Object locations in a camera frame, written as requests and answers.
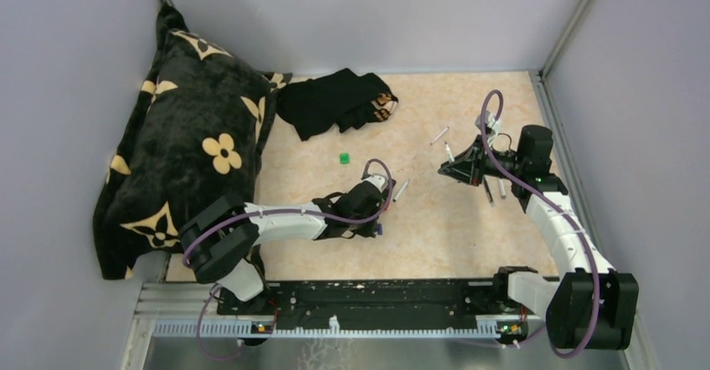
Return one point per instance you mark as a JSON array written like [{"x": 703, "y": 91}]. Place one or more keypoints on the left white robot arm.
[{"x": 219, "y": 242}]

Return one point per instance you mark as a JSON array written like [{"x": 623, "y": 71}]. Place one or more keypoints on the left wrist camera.
[{"x": 379, "y": 181}]

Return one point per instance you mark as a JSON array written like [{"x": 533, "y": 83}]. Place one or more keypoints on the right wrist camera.
[{"x": 490, "y": 124}]

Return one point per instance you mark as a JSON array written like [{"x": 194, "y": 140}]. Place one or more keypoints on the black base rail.
[{"x": 421, "y": 306}]

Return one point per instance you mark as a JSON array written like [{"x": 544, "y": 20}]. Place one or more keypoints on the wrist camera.
[
  {"x": 379, "y": 181},
  {"x": 490, "y": 124}
]

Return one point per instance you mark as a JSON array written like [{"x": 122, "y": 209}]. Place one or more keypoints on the black floral plush pillow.
[{"x": 197, "y": 132}]

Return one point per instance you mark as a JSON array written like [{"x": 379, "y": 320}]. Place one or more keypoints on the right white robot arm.
[{"x": 593, "y": 305}]

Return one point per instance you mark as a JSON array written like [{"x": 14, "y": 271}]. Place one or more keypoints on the black folded cloth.
[{"x": 343, "y": 99}]

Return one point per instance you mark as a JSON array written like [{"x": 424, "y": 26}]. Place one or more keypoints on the white pen with clip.
[{"x": 449, "y": 153}]

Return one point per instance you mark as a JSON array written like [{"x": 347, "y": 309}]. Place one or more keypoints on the green small cap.
[{"x": 344, "y": 158}]

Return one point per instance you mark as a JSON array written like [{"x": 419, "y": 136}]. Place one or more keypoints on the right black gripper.
[{"x": 467, "y": 167}]

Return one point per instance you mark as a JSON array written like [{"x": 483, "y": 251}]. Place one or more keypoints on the black thin pen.
[{"x": 488, "y": 193}]

